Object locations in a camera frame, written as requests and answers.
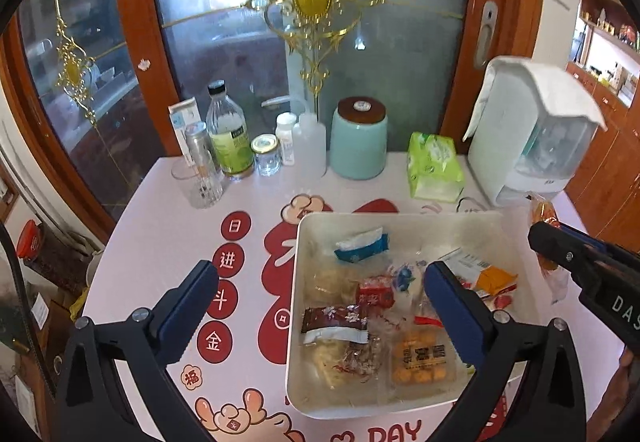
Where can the orange and white snack bar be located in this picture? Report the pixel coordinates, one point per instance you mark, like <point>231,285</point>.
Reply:
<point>492,279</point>

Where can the wooden cabinet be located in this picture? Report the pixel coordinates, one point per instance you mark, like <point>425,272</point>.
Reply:
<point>615,147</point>

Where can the clear glass cup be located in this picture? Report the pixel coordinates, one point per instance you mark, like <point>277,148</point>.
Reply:
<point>200,187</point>

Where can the clear rice cracker packet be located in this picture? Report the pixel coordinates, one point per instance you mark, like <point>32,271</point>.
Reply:
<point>325,284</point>

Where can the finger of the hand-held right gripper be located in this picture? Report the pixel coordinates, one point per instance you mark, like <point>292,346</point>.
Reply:
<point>625,259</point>
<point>567,252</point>

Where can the white plastic bin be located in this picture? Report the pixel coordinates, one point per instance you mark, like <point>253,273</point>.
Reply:
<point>320,232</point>

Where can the small white carton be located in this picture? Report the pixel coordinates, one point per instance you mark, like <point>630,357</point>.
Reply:
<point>181,117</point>

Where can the small glass jar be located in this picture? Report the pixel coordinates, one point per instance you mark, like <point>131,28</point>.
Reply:
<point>265,157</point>

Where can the brown snowflake snack packet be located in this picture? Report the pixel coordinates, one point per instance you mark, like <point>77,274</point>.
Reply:
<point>332,319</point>

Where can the white squeeze bottle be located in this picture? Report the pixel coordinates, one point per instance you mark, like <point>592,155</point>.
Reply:
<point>311,147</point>

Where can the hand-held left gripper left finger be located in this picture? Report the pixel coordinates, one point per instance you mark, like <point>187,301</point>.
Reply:
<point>187,317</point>

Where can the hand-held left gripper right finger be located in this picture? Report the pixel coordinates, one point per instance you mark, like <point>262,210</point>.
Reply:
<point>455,317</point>

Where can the red-lidded dark jar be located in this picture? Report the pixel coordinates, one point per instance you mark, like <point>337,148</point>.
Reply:
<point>29,239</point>

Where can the small white sticker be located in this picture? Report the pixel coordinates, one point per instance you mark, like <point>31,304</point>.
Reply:
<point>144,64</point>

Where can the white cloth cover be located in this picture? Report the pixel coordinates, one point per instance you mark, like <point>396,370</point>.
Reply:
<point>550,87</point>

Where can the small metal can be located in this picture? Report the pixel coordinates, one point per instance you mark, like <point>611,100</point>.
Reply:
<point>197,142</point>

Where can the green tissue pack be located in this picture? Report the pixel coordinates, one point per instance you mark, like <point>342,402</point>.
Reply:
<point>434,162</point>

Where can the clear packet with orange snack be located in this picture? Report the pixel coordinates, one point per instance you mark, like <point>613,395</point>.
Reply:
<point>544,211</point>

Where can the white desktop organizer cabinet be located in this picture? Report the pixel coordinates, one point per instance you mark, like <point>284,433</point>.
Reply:
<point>500,162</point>

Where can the egg yolk pastry packet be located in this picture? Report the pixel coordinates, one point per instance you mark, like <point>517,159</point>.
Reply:
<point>422,354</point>

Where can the clear pale pastry packet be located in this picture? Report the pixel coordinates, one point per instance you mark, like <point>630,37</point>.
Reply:
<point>345,364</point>

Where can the wooden display shelf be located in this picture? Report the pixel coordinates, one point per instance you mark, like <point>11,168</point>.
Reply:
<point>615,37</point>

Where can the white pill bottle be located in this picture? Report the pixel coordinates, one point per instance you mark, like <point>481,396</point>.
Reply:
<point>286,137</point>

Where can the blue and white snack packet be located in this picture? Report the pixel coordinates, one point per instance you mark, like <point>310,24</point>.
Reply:
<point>362,247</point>

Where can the teal canister with brown lid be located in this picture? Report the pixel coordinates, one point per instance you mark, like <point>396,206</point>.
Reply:
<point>359,142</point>

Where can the glass bottle with green label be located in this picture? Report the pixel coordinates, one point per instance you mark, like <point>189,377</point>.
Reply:
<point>230,142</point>

